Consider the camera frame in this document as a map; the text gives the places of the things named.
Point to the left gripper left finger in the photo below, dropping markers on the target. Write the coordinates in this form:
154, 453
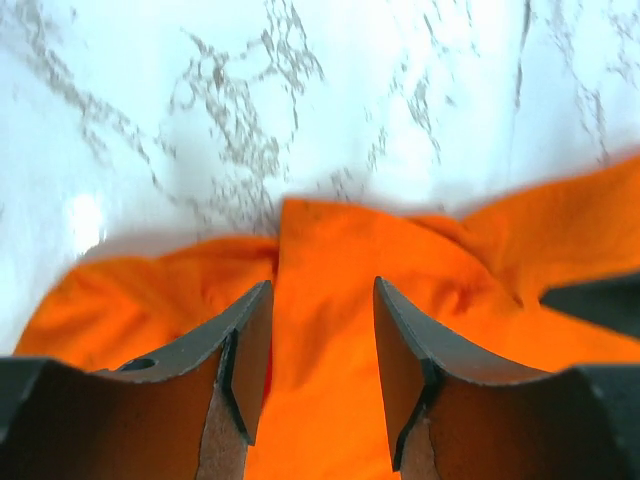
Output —
187, 410

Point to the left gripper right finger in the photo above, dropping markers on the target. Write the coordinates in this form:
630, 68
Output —
455, 410

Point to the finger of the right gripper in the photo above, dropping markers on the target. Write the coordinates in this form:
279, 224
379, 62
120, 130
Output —
612, 302

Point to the orange t shirt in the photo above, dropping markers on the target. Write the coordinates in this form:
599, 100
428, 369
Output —
322, 413

